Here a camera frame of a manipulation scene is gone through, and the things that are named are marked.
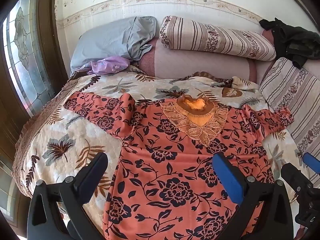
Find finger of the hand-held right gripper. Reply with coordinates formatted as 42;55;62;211
302;152;320;175
280;163;313;200

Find orange floral garment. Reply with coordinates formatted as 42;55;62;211
64;92;294;240

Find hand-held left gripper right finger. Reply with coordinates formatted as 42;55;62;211
212;152;294;240

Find striped floral bolster pillow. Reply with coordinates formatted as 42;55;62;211
159;15;277;62

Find black clothing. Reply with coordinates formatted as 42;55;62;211
259;17;320;69

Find striped floral flat pillow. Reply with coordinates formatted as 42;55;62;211
259;57;320;160

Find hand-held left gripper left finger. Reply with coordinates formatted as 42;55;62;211
26;152;109;240

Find stained glass window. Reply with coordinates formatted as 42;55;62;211
0;0;69;120

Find mauve bolster cushion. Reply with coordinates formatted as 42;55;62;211
139;39;258;83

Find grey pillow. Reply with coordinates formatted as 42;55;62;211
70;16;158;77

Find purple floral cloth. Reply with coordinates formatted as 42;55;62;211
80;56;130;75

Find leaf print blanket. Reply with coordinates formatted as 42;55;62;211
11;71;300;230

